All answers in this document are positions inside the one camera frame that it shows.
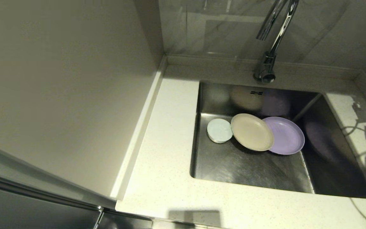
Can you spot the small white bowl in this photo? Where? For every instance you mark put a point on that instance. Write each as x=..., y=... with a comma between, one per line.
x=218, y=130

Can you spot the beige plastic plate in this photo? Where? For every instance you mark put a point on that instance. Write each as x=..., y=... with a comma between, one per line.
x=251, y=132

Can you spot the chrome kitchen faucet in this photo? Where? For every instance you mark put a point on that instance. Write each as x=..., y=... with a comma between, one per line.
x=265, y=68

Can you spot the purple plastic plate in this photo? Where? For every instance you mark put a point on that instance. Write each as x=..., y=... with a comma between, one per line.
x=289, y=136

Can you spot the stainless steel sink basin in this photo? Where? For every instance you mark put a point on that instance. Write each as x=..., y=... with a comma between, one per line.
x=233, y=168

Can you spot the white edge trim strip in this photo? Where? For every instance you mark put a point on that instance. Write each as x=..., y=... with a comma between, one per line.
x=138, y=133

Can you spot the tall beige cabinet side panel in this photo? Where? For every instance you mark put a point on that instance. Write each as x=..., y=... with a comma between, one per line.
x=59, y=95

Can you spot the metal door trim strip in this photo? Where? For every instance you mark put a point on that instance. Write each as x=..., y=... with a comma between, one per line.
x=43, y=193

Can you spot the grey glossy cabinet door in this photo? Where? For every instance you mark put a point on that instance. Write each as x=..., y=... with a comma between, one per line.
x=27, y=213

